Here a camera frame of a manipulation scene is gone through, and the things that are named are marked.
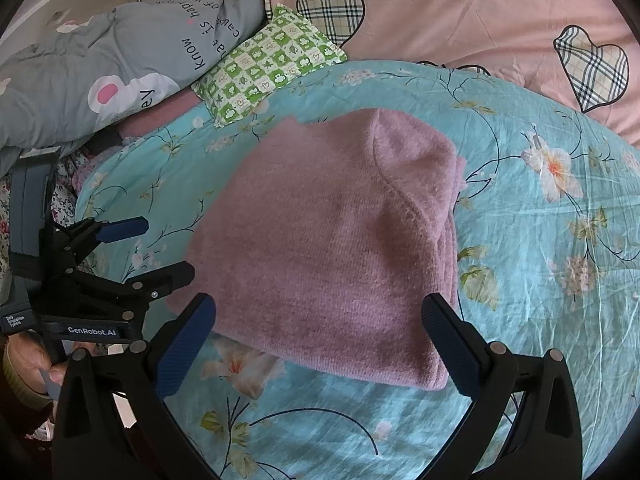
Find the pink knitted sweater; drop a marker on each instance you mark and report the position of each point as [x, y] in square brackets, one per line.
[325, 250]

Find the green checked pillow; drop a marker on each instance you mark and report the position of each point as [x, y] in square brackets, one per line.
[260, 65]

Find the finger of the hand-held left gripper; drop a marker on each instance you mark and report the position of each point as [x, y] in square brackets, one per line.
[122, 230]
[170, 275]

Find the pink duvet with plaid hearts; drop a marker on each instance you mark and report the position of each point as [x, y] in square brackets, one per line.
[450, 15]

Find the person's left forearm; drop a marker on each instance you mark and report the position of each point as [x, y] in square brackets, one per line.
[22, 395]

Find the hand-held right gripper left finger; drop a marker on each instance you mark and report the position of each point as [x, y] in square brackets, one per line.
[185, 350]

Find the grey printed quilt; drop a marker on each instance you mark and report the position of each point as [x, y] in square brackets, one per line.
[75, 70]

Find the teal floral bed sheet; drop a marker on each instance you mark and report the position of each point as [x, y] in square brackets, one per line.
[525, 270]

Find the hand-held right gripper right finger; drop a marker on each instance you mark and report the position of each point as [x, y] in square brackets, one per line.
[450, 350]

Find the dark pink cloth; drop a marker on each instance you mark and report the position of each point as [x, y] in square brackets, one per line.
[165, 110]

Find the person's left hand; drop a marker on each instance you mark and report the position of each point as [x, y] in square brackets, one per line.
[30, 355]

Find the white floral cloth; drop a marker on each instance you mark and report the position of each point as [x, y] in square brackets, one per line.
[67, 195]

